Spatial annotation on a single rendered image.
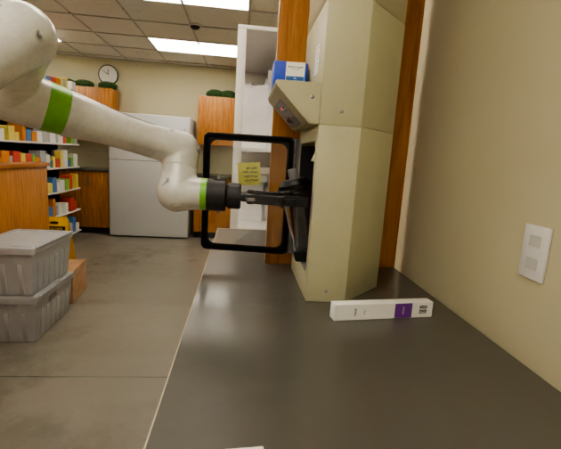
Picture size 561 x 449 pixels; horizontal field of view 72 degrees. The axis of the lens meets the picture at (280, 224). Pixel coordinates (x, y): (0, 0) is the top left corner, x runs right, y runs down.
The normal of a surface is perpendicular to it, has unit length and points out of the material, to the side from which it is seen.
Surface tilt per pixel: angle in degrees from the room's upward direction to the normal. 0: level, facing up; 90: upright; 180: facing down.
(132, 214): 90
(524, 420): 0
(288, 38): 90
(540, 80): 90
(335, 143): 90
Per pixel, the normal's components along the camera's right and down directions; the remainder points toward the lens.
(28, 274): 0.09, 0.27
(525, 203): -0.99, -0.04
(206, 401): 0.06, -0.98
